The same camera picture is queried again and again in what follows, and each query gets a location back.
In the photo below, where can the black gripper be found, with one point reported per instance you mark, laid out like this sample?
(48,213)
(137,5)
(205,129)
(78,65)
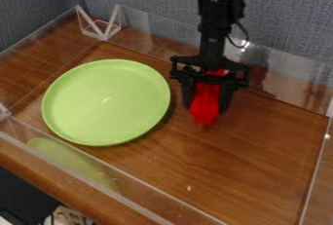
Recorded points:
(193,69)

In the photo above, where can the red ridged carrot block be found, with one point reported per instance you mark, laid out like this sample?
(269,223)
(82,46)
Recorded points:
(205,106)

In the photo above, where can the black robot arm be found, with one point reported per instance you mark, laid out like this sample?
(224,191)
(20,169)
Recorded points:
(218,15)

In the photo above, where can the green round plate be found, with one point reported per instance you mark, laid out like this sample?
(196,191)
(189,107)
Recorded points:
(106,102)

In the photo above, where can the clear acrylic corner bracket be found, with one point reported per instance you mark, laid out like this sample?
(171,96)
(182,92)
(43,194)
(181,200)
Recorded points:
(99,29)

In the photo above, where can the clear acrylic enclosure wall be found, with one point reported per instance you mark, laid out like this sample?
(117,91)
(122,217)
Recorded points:
(256,169)

